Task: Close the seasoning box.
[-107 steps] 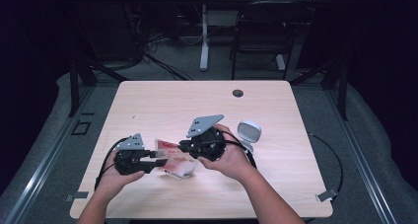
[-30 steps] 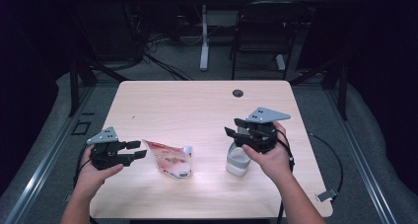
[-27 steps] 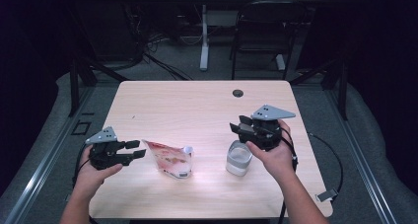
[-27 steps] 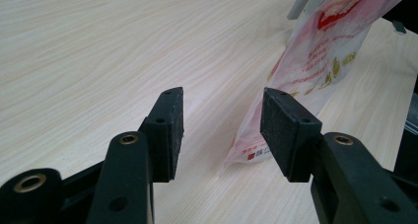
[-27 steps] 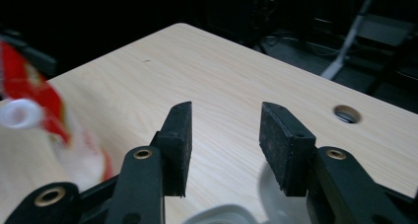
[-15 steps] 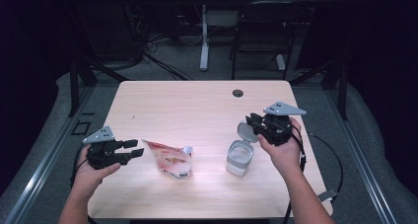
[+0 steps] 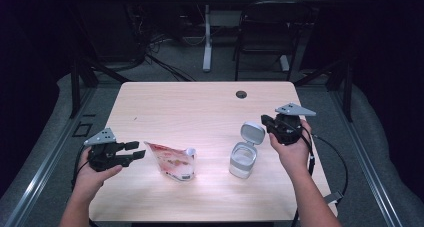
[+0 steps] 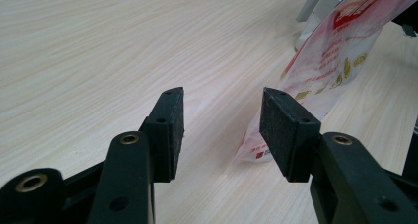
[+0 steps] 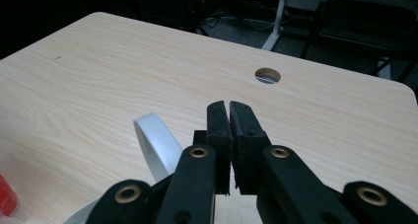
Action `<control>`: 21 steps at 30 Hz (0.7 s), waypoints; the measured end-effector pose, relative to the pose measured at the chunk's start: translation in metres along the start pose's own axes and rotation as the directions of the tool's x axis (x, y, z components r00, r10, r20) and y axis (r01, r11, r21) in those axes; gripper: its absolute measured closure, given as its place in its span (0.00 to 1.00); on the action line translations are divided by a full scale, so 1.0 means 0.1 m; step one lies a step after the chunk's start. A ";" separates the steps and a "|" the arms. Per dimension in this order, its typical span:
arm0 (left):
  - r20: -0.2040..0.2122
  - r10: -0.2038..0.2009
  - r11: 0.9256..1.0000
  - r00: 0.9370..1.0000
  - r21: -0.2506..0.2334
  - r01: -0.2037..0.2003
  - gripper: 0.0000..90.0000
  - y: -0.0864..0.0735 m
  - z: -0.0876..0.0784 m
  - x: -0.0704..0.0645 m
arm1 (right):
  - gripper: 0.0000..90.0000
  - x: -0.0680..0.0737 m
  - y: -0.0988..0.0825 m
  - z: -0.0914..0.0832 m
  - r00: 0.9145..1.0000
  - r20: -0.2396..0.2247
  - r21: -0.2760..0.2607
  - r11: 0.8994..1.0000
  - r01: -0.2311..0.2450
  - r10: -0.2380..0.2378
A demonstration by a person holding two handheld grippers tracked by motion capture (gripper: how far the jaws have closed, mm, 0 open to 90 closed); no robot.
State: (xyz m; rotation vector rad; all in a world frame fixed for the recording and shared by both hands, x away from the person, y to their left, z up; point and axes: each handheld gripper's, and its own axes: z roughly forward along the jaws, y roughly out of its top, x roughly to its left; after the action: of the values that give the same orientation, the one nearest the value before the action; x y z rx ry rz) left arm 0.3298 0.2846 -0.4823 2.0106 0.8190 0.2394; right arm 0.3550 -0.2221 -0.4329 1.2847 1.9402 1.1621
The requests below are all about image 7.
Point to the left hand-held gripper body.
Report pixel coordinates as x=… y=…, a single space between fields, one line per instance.
x=105 y=157

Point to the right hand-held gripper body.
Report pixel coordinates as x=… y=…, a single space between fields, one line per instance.
x=288 y=130

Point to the white container with hinged lid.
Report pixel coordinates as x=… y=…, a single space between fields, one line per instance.
x=243 y=160

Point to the red and white refill pouch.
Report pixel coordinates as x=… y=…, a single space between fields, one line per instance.
x=175 y=162

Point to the person's right hand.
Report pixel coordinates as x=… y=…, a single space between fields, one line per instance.
x=295 y=158

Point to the person's left hand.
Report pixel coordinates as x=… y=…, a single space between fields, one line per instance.
x=90 y=182

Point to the black table grommet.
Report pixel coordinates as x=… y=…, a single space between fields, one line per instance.
x=241 y=94

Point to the white desk foot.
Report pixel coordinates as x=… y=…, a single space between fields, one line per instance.
x=284 y=63

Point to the black metal stand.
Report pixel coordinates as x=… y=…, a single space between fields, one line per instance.
x=347 y=93
x=75 y=87

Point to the black folding chair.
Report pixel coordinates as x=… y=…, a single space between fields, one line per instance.
x=271 y=30

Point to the white desk leg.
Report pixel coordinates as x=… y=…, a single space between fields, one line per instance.
x=207 y=47

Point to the dark curtain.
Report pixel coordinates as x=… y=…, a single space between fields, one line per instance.
x=390 y=70
x=30 y=70

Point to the aluminium floor rail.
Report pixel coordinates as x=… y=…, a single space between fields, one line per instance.
x=366 y=160
x=50 y=160

